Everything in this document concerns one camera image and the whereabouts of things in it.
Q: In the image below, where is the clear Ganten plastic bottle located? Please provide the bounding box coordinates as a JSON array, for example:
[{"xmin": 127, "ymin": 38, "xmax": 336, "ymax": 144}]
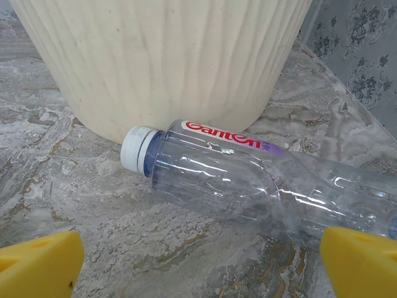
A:
[{"xmin": 120, "ymin": 119, "xmax": 397, "ymax": 252}]

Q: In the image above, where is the cream ribbed plastic bin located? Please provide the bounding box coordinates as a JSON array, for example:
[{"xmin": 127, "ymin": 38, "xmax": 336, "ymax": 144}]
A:
[{"xmin": 9, "ymin": 0, "xmax": 314, "ymax": 147}]

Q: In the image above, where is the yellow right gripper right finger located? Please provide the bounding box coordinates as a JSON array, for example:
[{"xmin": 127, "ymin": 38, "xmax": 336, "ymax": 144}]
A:
[{"xmin": 319, "ymin": 225, "xmax": 397, "ymax": 298}]

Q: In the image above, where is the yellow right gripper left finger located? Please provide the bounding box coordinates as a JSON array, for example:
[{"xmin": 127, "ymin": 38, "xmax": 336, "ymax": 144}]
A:
[{"xmin": 0, "ymin": 230, "xmax": 85, "ymax": 298}]

